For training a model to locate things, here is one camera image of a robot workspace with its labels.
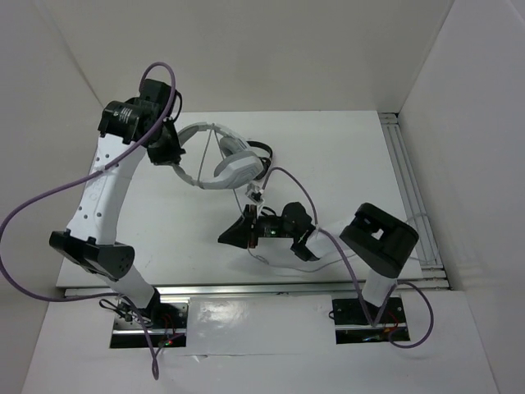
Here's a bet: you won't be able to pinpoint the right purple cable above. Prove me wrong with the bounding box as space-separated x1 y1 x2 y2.
262 166 436 350

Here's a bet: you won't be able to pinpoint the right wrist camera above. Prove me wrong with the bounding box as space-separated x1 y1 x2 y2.
245 182 264 206

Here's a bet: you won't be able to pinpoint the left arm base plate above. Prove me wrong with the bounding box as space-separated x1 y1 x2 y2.
109 298 189 350

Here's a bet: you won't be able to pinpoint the white gaming headphones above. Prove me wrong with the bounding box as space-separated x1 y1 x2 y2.
172 122 264 190

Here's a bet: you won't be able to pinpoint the small black headphones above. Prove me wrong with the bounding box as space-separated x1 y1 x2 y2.
247 140 274 181

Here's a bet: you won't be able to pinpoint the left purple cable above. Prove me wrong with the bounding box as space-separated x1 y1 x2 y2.
0 62 177 382

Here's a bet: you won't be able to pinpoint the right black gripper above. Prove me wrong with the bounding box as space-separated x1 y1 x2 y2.
220 204 299 250

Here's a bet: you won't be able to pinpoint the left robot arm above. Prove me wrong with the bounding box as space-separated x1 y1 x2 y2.
49 79 185 328

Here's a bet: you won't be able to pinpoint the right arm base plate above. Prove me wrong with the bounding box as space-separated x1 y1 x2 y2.
328 297 410 345

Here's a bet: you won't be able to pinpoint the aluminium front rail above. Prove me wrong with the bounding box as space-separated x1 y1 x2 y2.
65 277 450 297

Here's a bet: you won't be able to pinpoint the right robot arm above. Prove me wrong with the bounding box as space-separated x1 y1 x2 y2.
217 202 419 322

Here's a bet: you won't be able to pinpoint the purple cable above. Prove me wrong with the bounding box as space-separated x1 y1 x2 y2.
262 166 436 350
0 62 177 382

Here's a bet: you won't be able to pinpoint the aluminium side rail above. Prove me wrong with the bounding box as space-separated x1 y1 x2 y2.
378 112 451 290

